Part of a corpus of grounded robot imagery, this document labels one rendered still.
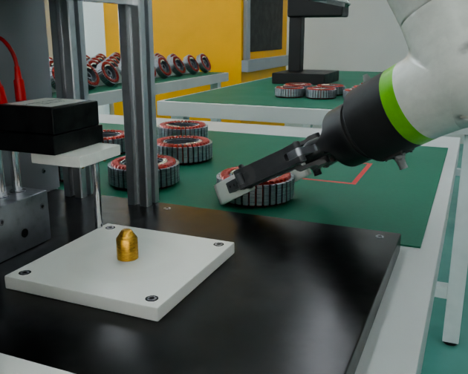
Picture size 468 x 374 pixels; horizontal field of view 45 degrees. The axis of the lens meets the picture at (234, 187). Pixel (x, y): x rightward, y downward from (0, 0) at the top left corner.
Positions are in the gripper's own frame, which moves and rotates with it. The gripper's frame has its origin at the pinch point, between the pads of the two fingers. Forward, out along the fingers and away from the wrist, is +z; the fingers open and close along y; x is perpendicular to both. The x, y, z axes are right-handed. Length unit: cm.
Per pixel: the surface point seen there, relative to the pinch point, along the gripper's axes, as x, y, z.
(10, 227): 1.2, -36.7, -3.4
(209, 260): -8.4, -25.3, -16.2
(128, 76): 15.6, -18.4, -4.7
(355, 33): 149, 406, 214
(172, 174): 6.4, -5.2, 11.1
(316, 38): 162, 391, 246
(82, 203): 4.3, -22.7, 7.9
